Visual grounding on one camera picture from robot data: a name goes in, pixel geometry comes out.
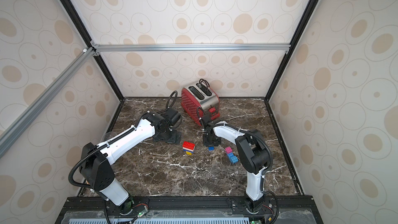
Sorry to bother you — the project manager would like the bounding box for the pink lego brick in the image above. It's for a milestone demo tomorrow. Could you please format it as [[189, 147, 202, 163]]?
[[225, 147, 233, 154]]

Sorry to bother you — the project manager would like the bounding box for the red lego brick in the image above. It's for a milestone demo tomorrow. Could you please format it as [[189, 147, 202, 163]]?
[[182, 142, 195, 150]]

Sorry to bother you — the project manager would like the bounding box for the teal small lego brick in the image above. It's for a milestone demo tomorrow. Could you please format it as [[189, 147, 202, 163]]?
[[229, 155, 238, 164]]

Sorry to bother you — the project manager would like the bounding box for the light blue long lego brick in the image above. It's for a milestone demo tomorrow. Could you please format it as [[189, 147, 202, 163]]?
[[227, 152, 238, 164]]

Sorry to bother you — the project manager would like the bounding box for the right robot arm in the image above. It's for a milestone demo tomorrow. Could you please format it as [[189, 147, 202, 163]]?
[[199, 114, 273, 213]]

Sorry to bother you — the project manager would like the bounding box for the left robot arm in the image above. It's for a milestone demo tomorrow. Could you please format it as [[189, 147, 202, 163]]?
[[68, 108, 181, 212]]

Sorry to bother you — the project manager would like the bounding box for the red and steel toaster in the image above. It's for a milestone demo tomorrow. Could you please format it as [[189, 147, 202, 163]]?
[[181, 79, 220, 125]]

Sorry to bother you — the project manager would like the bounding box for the clear plastic cup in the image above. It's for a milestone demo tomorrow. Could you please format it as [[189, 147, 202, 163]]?
[[102, 132, 118, 146]]

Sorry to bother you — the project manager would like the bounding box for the back aluminium frame bar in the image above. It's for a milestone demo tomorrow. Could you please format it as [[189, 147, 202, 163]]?
[[91, 43, 291, 52]]

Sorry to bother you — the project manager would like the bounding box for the aluminium frame bar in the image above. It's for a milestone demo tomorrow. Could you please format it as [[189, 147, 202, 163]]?
[[1, 47, 94, 157], [91, 43, 291, 52]]

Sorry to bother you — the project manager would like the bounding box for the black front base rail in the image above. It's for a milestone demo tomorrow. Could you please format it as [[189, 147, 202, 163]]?
[[56, 194, 323, 224]]

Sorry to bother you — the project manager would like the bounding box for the left aluminium frame bar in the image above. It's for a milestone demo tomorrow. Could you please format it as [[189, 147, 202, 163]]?
[[1, 47, 94, 157]]

